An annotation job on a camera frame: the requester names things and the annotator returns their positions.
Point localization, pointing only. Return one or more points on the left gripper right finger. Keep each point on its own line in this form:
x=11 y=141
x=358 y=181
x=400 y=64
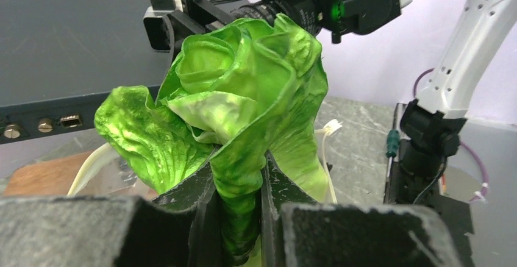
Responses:
x=298 y=231

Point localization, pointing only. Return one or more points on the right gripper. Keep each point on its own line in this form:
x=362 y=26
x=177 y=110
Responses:
x=167 y=30

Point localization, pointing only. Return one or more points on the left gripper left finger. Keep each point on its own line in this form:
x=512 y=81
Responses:
x=103 y=230

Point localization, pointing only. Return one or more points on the polka dot zip bag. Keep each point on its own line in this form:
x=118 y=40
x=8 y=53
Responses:
x=319 y=152

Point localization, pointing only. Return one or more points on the green lettuce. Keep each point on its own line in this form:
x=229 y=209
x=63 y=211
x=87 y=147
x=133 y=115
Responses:
x=230 y=96

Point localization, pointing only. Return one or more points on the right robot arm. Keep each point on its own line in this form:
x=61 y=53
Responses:
x=479 y=33

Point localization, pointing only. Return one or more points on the wooden board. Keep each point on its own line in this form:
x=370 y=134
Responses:
x=54 y=178

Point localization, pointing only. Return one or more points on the dark rack server box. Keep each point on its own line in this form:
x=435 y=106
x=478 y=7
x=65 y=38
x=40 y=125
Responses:
x=61 y=58

